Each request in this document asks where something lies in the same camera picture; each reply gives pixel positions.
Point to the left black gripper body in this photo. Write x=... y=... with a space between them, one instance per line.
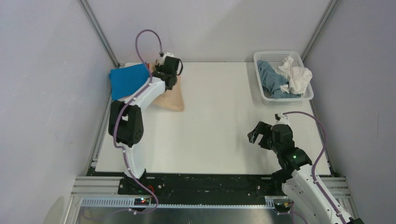
x=158 y=67

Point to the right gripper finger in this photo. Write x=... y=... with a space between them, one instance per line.
x=259 y=129
x=267 y=137

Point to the beige t shirt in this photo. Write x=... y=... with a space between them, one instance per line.
x=171 y=99

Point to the left controller board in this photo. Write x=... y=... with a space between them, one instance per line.
x=141 y=201

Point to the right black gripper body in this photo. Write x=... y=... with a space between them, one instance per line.
x=276 y=147

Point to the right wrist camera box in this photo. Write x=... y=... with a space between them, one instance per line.
x=282 y=119

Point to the white t shirt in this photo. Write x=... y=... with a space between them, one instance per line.
x=297 y=78

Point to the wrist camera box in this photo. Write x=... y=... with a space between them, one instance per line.
x=282 y=119
x=166 y=54

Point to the folded blue t shirt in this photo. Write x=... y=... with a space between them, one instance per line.
x=126 y=81

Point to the right controller board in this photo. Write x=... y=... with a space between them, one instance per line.
x=282 y=208

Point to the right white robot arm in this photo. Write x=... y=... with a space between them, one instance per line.
x=297 y=179

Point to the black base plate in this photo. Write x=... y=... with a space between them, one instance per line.
x=198 y=189

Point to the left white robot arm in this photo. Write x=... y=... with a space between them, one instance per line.
x=126 y=126

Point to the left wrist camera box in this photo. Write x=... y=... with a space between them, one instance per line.
x=166 y=54

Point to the right corner aluminium post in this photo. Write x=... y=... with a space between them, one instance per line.
x=323 y=21

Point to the corner aluminium post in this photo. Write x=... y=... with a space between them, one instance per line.
x=323 y=21
x=98 y=31

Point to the aluminium frame rail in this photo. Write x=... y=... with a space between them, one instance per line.
x=103 y=191

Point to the left corner aluminium post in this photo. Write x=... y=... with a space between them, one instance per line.
x=98 y=31

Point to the grey blue t shirt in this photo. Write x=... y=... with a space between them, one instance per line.
x=277 y=85

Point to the controller board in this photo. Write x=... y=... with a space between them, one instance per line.
x=141 y=201
x=282 y=208

